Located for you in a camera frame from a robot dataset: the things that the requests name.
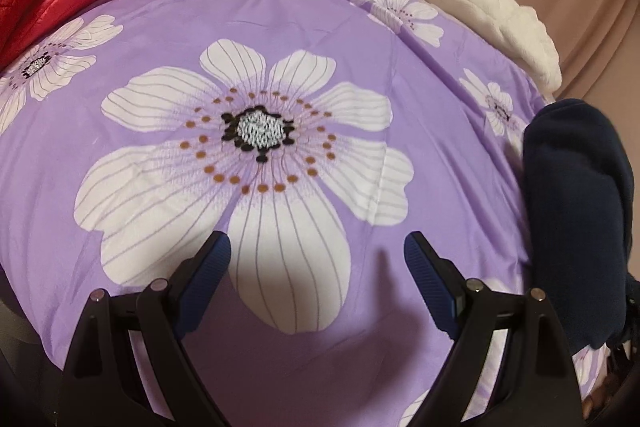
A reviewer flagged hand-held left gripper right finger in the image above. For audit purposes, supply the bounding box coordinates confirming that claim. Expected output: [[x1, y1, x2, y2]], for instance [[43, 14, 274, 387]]
[[404, 232, 586, 427]]

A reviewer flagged white plush goose toy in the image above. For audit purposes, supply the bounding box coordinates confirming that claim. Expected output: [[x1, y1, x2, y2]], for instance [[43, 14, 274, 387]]
[[377, 0, 561, 90]]

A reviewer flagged purple floral duvet cover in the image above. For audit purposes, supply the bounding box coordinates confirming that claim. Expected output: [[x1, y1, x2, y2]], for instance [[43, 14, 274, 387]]
[[0, 0, 608, 427]]

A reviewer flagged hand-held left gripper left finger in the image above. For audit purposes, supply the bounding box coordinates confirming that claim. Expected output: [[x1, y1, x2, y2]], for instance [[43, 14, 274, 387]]
[[60, 231, 232, 427]]

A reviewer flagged navy fleece jacket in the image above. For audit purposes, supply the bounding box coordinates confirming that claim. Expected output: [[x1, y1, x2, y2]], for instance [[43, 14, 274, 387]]
[[522, 99, 635, 354]]

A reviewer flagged person's right hand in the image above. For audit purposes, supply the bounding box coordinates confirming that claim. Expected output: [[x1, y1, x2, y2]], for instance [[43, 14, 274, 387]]
[[582, 374, 618, 415]]

